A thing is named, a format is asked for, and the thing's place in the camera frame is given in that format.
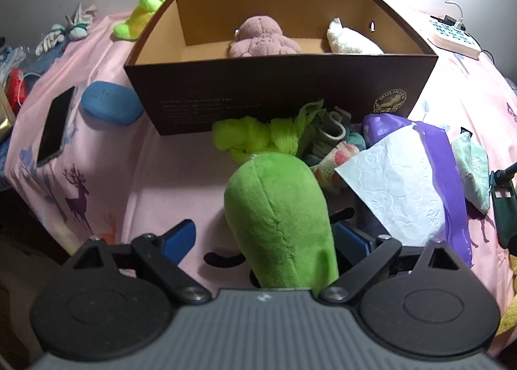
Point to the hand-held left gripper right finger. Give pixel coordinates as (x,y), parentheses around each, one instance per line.
(352,243)

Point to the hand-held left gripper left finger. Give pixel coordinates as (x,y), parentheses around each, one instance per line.
(179,239)

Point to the purple tissue pack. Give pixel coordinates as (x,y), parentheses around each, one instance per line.
(404,184)

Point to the green plush toy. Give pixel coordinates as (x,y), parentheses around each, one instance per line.
(274,212)

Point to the neon green yarn bundle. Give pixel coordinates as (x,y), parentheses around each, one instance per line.
(242,135)

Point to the brown cardboard box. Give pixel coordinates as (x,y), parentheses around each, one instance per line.
(282,87)

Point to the pink printed blanket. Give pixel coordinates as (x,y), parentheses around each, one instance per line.
(161,176)

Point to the floral patterned cloth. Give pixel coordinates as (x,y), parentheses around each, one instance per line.
(335,162)

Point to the grey sock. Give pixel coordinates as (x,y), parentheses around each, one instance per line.
(331,127)

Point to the teal fabric pouch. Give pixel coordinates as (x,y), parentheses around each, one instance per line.
(472,168)

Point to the blue pill-shaped cushion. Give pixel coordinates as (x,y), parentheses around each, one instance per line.
(109,103)

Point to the dark green phone stand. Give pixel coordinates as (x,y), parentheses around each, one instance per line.
(503,208)

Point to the black smartphone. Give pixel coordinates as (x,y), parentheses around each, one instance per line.
(54,127)

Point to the yellow cloth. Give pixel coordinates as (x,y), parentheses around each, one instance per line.
(511,313)

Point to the gold box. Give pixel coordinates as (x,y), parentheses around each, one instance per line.
(5,115)

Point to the pink plush toy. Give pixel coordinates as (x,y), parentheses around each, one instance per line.
(262,36)

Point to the red object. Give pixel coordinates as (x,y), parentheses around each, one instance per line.
(16,89)

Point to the white power strip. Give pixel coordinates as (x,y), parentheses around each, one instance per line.
(448,38)

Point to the black plug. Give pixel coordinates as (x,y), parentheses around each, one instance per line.
(450,20)

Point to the blue white cloth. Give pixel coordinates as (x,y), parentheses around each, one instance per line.
(12,60)

